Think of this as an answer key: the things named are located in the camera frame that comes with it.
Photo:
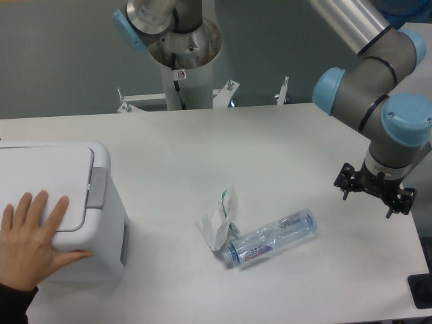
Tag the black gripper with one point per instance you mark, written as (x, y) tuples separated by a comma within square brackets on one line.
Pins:
[(398, 200)]

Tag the black sleeved forearm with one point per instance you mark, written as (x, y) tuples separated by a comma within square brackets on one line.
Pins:
[(15, 303)]

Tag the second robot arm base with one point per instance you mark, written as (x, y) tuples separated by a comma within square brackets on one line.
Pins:
[(175, 33)]

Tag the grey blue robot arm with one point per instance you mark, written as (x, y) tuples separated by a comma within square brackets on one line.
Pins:
[(397, 125)]

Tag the person's bare hand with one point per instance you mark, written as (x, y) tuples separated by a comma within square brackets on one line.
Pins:
[(27, 253)]

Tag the empty clear plastic bottle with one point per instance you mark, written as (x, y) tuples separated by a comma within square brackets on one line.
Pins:
[(250, 247)]

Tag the black object at table edge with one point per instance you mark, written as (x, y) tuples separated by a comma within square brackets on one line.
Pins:
[(420, 288)]

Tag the crumpled white plastic wrapper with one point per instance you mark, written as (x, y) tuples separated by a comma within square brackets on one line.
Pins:
[(216, 225)]

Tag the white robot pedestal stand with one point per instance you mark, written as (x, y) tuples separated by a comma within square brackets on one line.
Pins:
[(184, 90)]

